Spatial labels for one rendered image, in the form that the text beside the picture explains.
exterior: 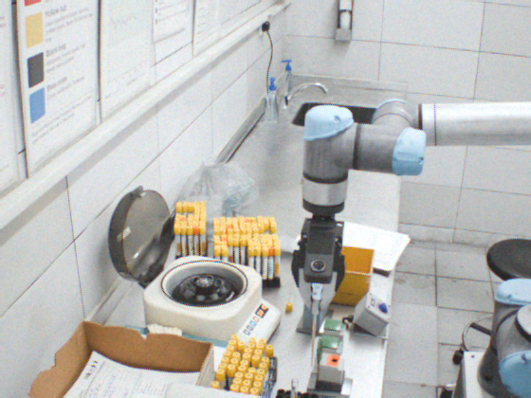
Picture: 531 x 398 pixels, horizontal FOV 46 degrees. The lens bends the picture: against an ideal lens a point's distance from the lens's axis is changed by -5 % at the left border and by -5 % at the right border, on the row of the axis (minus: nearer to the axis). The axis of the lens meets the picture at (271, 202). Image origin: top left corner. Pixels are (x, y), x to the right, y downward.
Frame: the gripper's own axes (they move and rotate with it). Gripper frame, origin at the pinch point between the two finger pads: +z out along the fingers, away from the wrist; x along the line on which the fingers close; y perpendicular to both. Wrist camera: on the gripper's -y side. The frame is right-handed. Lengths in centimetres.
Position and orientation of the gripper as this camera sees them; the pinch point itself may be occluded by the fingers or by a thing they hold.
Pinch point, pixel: (316, 306)
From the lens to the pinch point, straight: 117.9
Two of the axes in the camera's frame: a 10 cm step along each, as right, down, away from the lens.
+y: 1.9, -4.1, 8.9
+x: -9.8, -1.0, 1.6
